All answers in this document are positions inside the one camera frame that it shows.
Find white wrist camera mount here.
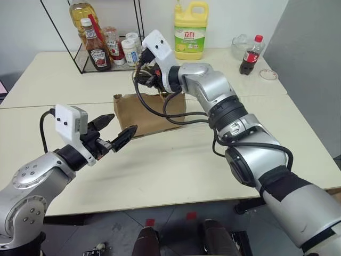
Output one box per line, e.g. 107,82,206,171
55,104,97,167
142,29,178,94

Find dark rounded shape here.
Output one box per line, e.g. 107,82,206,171
134,226,161,256
203,219,233,256

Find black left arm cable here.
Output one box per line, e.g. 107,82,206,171
39,108,57,154

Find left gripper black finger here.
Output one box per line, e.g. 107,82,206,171
92,114,116,133
110,124,139,153

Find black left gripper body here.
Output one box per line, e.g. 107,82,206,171
79,121,112,161

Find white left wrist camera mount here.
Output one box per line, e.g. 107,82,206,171
55,104,97,167

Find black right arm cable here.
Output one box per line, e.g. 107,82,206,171
134,74,294,172

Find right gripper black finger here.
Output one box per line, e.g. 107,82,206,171
134,66,150,79
137,77,155,89

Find black wire rack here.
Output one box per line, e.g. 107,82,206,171
41,0,146,75

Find black table leg bracket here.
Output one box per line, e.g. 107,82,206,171
233,198,267,215

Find round white red-rimmed coaster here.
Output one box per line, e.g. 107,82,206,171
258,68,279,81

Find yellow dish detergent jug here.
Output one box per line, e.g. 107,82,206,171
173,0,209,61

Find clear glass bowl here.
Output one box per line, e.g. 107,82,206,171
230,34,266,58

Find brown paper bag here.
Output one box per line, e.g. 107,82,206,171
113,92,187,138

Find small Heinz ketchup bottle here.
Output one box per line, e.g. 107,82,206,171
103,26,126,66

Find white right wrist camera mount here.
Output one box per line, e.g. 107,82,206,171
142,29,178,94

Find white seasoning jar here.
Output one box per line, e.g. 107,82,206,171
125,31,142,54
121,38,141,67

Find clear cooking oil bottle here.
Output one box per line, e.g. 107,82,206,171
69,0,104,49

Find cola bottle red cap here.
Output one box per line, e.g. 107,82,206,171
239,34,265,76

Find large Heinz ketchup bottle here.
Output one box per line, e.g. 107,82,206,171
79,18,112,72

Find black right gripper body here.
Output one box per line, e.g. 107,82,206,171
145,65,164,93

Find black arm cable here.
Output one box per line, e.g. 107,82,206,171
39,108,57,154
134,74,294,172

